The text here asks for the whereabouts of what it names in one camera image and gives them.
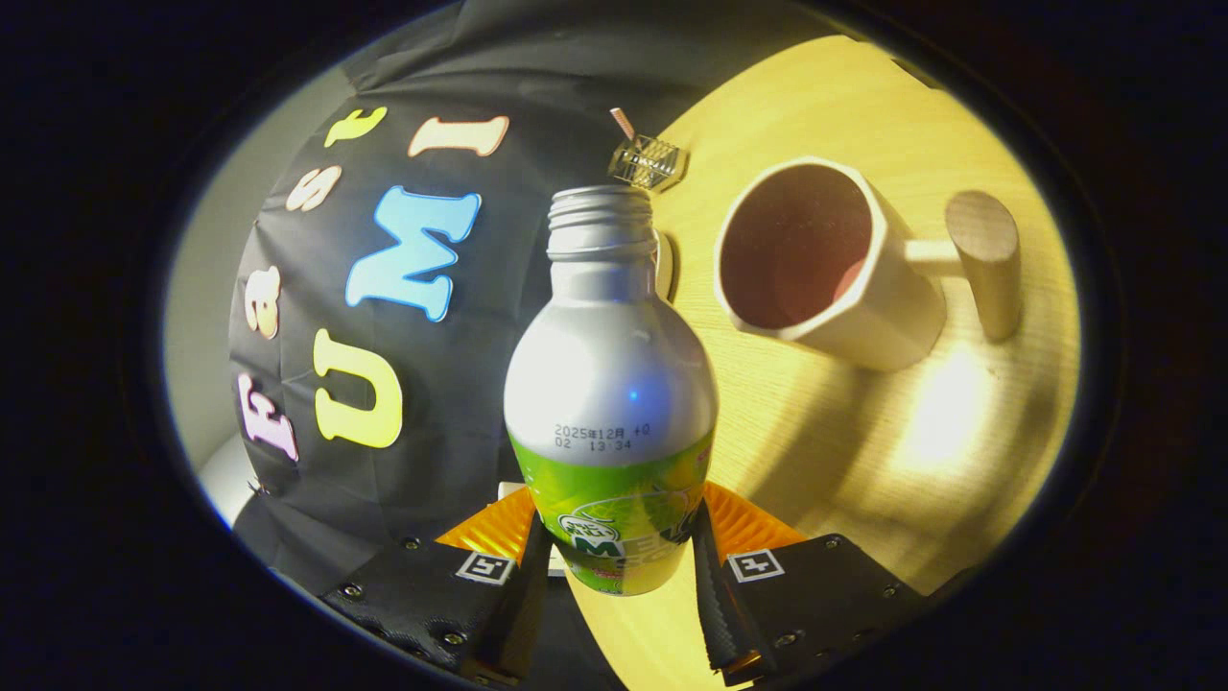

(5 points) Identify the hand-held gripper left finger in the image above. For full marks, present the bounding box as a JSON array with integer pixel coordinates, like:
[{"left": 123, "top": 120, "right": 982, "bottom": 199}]
[{"left": 321, "top": 485, "right": 555, "bottom": 684}]

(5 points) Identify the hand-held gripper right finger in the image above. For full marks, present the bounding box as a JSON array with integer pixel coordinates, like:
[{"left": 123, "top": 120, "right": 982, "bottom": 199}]
[{"left": 693, "top": 482, "right": 975, "bottom": 684}]

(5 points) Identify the silver green juice bottle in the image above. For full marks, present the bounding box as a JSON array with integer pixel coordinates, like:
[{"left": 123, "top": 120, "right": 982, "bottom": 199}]
[{"left": 504, "top": 185, "right": 720, "bottom": 597}]

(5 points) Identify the beige cup with wooden handle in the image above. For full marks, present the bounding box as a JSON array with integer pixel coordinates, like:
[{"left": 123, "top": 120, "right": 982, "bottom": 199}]
[{"left": 712, "top": 156, "right": 1022, "bottom": 373}]

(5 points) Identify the wooden table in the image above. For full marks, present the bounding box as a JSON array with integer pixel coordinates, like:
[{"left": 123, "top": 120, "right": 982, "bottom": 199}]
[{"left": 566, "top": 36, "right": 1080, "bottom": 691}]

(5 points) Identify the wire mesh holder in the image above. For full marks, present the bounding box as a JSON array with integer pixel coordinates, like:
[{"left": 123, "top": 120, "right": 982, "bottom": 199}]
[{"left": 608, "top": 134, "right": 687, "bottom": 191}]

